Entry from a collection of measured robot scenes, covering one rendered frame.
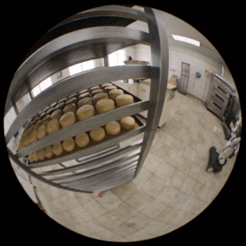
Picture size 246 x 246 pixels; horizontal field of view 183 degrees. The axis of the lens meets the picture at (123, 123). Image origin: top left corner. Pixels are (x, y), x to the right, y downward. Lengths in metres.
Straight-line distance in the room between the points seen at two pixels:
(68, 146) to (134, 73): 0.27
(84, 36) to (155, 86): 0.18
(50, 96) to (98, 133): 0.18
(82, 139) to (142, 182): 1.11
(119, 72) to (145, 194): 1.28
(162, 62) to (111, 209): 1.39
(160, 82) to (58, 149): 0.35
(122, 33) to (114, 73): 0.09
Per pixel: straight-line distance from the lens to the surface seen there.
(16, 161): 0.48
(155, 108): 0.20
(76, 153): 0.25
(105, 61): 0.58
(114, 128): 0.27
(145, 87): 1.60
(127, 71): 0.16
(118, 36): 0.17
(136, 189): 1.25
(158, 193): 1.33
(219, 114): 4.95
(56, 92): 0.15
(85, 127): 0.18
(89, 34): 0.16
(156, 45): 0.19
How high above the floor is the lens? 1.25
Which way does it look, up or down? 42 degrees down
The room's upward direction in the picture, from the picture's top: 5 degrees counter-clockwise
